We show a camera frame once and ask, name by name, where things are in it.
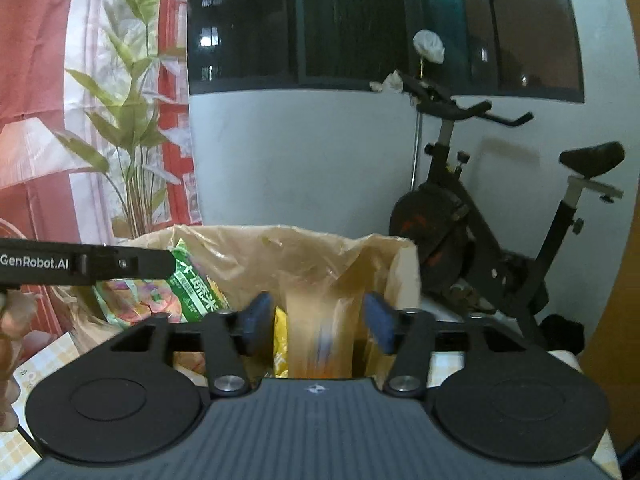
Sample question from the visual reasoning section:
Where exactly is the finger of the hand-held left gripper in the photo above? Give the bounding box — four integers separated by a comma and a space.
80, 246, 175, 285

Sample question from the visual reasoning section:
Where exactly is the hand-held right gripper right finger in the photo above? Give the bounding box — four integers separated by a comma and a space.
362, 292, 533, 397

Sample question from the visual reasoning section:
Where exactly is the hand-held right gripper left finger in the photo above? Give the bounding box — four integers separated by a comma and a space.
107, 292, 275, 397

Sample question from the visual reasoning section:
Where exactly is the yellow snack packet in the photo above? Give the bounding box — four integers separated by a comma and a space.
272, 307, 292, 379

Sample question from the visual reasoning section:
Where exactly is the brown snack packet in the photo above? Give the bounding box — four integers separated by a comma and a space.
287, 280, 362, 380

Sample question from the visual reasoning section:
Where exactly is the green snack packet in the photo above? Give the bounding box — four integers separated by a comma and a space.
92, 239, 233, 332

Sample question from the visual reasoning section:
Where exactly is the brown paper shopping bag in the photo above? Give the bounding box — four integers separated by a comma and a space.
70, 225, 421, 382

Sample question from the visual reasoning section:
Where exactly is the person's left hand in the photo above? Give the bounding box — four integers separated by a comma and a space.
0, 291, 40, 433

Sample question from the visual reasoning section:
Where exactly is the checked tablecloth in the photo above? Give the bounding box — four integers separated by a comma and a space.
0, 330, 617, 480

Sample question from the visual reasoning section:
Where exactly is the black exercise bike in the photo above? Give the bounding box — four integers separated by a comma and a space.
389, 72, 626, 356

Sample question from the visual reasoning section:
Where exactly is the metal pole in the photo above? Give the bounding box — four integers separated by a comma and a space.
410, 112, 424, 194

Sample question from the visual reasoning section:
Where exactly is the dark bag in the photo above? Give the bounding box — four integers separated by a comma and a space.
542, 314, 586, 354

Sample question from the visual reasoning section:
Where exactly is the crumpled clear plastic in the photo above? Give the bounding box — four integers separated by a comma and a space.
369, 71, 405, 94

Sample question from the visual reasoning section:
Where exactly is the white plastic bag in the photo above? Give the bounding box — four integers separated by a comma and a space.
412, 30, 446, 65

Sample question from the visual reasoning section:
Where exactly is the dark window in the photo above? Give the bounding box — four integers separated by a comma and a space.
187, 0, 586, 106

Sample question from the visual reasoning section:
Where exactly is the printed wall cloth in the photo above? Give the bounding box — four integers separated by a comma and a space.
0, 0, 203, 361

